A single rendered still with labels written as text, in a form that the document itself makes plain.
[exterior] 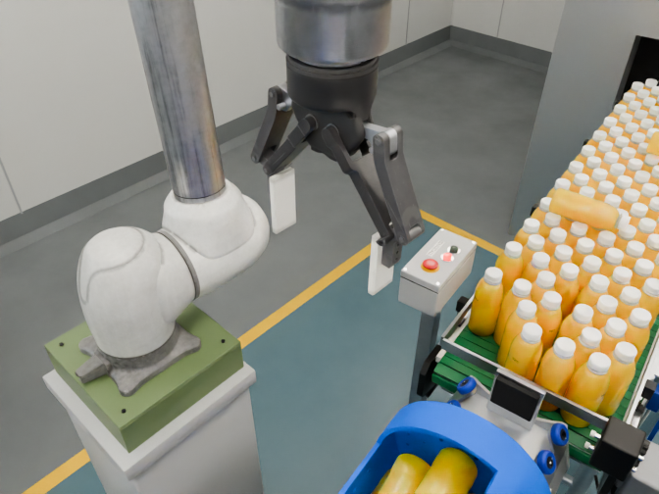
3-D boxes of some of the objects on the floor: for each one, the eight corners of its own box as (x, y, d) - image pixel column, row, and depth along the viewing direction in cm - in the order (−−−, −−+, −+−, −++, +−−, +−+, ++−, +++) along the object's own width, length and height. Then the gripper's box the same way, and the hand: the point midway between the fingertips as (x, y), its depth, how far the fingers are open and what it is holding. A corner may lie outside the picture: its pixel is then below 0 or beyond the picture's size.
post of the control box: (395, 492, 207) (424, 287, 144) (401, 483, 210) (431, 278, 147) (405, 498, 205) (438, 294, 142) (411, 489, 208) (446, 284, 145)
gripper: (493, 81, 42) (450, 296, 55) (264, 5, 55) (275, 193, 69) (432, 115, 38) (402, 338, 51) (199, 23, 51) (225, 220, 64)
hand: (329, 247), depth 59 cm, fingers open, 13 cm apart
